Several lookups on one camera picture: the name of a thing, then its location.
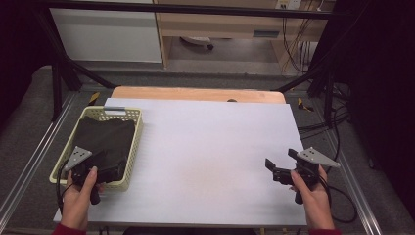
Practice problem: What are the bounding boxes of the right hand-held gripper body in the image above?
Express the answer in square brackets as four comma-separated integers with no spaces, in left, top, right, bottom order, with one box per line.
[272,146,341,206]

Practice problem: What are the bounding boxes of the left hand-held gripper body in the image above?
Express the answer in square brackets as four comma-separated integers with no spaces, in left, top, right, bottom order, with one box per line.
[63,145,114,206]

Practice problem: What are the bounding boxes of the dark green pants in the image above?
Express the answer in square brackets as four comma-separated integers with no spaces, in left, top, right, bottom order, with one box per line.
[69,116,136,184]

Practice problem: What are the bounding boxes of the pale yellow perforated plastic basket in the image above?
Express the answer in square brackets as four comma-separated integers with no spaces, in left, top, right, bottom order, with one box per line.
[48,105,145,193]

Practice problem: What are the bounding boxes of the person's left hand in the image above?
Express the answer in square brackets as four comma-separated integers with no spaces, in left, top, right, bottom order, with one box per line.
[60,165,106,230]

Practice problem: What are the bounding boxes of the person's right hand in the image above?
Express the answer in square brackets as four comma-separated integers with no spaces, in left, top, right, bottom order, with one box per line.
[289,164,337,231]

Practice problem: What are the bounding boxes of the yellow and black tape piece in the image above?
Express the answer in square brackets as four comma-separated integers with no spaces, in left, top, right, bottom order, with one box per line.
[87,91,102,107]
[296,97,315,113]

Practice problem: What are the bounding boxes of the person's left red sleeve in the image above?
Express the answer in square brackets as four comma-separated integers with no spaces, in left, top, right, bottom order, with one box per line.
[51,222,88,235]

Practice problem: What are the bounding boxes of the person's red sleeve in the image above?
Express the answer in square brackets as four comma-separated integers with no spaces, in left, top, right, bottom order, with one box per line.
[51,222,88,235]
[307,227,343,235]

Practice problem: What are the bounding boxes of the person's right red sleeve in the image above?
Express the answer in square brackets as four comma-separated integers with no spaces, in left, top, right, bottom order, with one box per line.
[307,227,343,235]

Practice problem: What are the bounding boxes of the black metal stand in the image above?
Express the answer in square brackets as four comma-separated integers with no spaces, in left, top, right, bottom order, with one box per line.
[33,9,116,122]
[273,57,339,126]

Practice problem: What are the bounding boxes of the black curtain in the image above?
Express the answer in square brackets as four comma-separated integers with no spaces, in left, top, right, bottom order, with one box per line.
[0,0,55,126]
[309,0,415,213]

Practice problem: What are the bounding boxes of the white cabinet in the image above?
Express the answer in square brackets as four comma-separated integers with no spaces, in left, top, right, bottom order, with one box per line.
[49,0,163,64]

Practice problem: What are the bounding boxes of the teal label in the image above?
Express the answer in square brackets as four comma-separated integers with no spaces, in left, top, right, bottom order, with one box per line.
[253,29,281,39]

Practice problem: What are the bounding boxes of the grey chair base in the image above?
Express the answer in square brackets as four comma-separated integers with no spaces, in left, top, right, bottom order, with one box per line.
[179,35,215,51]

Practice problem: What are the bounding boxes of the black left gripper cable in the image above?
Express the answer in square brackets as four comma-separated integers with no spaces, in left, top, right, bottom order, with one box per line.
[56,161,75,214]

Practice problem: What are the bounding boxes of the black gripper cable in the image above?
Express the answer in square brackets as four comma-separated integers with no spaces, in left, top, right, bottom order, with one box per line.
[321,174,359,225]
[56,161,75,214]

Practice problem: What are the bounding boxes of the aluminium rail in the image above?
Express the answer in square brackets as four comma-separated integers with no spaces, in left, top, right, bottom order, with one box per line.
[0,92,78,223]
[326,130,384,235]

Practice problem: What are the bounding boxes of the black floor cables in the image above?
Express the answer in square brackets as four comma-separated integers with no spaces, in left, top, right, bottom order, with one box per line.
[297,83,351,165]

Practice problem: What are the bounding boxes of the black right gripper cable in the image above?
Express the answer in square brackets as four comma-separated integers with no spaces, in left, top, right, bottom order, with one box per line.
[321,174,359,225]

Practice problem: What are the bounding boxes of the yellow hanging cable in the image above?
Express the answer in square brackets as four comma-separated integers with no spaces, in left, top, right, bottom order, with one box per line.
[282,32,302,72]

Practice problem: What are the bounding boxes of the black hanging cable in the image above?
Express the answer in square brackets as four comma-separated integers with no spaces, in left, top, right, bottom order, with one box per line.
[282,16,316,74]

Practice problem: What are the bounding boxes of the white wall socket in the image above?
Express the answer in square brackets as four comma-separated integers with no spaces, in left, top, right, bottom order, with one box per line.
[275,0,302,10]

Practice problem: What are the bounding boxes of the black metal frame bar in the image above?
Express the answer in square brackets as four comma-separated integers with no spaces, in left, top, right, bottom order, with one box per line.
[40,0,347,21]

